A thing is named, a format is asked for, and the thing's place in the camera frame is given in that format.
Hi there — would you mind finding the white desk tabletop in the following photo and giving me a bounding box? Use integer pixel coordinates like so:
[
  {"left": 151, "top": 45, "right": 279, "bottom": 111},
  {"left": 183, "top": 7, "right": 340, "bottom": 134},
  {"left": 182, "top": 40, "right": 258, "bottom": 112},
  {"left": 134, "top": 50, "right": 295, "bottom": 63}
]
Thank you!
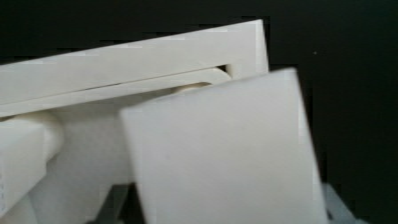
[{"left": 0, "top": 21, "right": 269, "bottom": 224}]

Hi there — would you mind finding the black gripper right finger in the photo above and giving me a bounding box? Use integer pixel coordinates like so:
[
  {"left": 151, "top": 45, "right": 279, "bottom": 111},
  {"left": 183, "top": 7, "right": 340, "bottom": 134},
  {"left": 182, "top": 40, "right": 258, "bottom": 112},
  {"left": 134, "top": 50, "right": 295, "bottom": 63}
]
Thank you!
[{"left": 322, "top": 183, "right": 370, "bottom": 224}]

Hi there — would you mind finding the white desk leg with tag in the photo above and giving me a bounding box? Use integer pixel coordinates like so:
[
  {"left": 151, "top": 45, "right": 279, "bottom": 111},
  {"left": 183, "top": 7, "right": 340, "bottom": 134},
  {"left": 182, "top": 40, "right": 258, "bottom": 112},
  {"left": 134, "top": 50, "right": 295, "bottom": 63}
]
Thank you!
[{"left": 0, "top": 112, "right": 64, "bottom": 224}]

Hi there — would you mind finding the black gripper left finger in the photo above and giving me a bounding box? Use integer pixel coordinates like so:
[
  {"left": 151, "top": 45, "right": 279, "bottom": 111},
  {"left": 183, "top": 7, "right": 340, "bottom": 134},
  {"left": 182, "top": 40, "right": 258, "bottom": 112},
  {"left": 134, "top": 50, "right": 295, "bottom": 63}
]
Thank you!
[{"left": 86, "top": 183, "right": 146, "bottom": 224}]

